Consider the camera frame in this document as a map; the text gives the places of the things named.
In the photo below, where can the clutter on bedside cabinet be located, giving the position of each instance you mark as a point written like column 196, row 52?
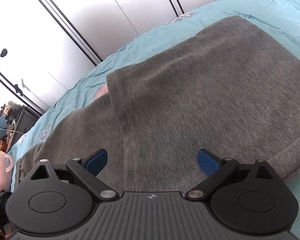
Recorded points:
column 10, row 112

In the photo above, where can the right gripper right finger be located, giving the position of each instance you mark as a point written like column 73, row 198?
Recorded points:
column 218, row 170

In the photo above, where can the light blue bed sheet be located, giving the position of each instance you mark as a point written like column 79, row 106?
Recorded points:
column 280, row 19

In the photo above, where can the dark bedside cabinet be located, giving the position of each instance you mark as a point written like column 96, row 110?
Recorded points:
column 20, row 121

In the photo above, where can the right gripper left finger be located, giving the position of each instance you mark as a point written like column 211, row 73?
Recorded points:
column 85, row 171

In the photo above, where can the grey sweatpants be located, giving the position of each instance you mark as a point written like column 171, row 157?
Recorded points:
column 231, row 89

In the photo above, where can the white wardrobe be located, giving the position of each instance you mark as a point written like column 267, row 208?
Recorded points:
column 46, row 46

